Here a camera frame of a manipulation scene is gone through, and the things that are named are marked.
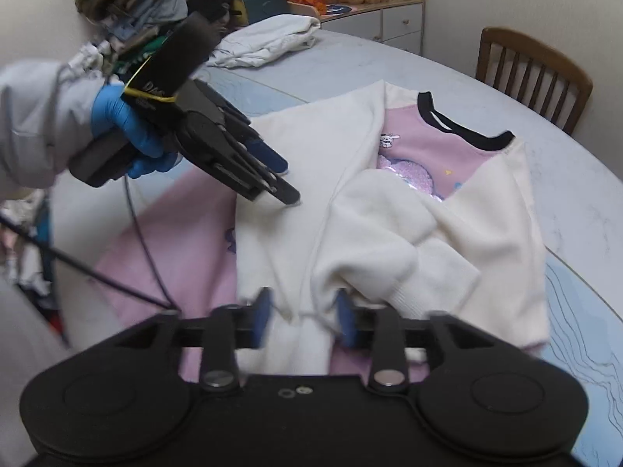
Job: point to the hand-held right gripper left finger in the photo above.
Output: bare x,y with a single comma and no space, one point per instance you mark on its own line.
263,314

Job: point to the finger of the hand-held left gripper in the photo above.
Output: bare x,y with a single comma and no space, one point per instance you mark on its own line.
278,192
269,156

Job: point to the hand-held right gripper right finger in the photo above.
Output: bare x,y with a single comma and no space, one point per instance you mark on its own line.
344,322

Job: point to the pink and white sweatshirt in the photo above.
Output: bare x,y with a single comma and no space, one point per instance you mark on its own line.
370,233

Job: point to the person's left forearm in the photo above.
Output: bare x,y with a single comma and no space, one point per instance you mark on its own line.
44,116

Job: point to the person's left hand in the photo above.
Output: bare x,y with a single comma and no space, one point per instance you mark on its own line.
121,121

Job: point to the white folded garment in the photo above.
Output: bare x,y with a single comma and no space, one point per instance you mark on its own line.
265,41

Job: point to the teal box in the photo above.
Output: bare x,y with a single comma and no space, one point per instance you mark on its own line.
263,4

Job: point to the blue round lid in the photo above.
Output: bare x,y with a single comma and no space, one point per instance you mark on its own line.
338,8

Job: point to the white drawer cabinet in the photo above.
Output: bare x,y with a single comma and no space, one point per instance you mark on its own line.
389,24

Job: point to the wooden chair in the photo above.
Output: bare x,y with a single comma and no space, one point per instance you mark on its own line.
533,75

